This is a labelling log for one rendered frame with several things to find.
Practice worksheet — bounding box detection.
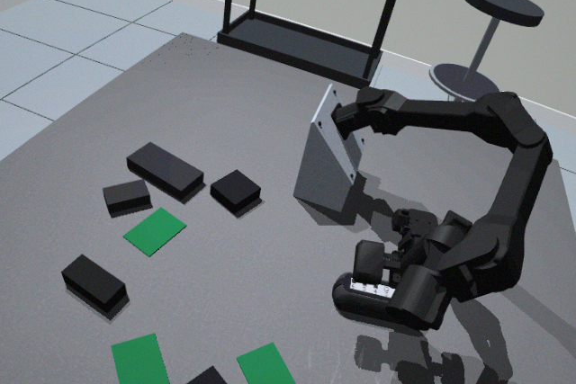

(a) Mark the dark grey switch controller unit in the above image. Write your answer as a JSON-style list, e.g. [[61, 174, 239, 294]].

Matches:
[[332, 272, 403, 325]]

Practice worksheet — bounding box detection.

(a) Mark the green rectangular block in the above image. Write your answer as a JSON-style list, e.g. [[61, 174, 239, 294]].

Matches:
[[111, 333, 170, 384]]

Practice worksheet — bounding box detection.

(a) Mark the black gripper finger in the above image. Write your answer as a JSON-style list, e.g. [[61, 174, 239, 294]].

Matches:
[[389, 250, 404, 289]]

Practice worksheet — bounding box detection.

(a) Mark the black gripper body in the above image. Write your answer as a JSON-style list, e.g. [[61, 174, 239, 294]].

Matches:
[[353, 237, 473, 286]]

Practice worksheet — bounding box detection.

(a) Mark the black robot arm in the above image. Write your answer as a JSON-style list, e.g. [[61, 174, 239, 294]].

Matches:
[[331, 86, 553, 331]]

